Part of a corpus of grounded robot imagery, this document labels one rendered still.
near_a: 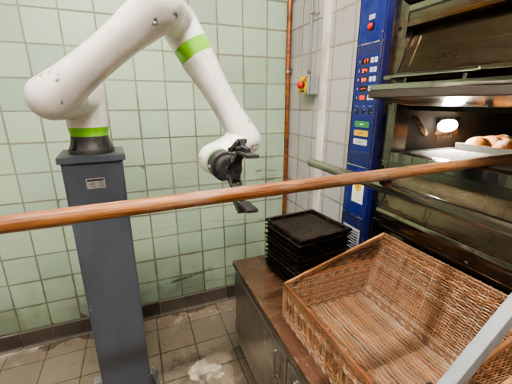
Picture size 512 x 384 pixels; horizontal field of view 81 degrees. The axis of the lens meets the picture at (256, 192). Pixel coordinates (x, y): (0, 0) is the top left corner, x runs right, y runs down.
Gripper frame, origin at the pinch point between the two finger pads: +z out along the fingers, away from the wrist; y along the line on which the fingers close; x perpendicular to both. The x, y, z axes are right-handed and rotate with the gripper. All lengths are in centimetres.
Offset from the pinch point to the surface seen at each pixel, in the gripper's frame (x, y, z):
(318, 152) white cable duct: -69, 7, -73
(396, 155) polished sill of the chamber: -70, 1, -22
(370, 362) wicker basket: -36, 59, 11
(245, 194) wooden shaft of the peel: 5.1, -0.6, 9.6
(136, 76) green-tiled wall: 20, -31, -116
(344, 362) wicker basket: -21, 48, 16
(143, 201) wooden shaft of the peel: 25.1, -1.3, 9.1
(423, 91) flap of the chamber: -55, -22, -2
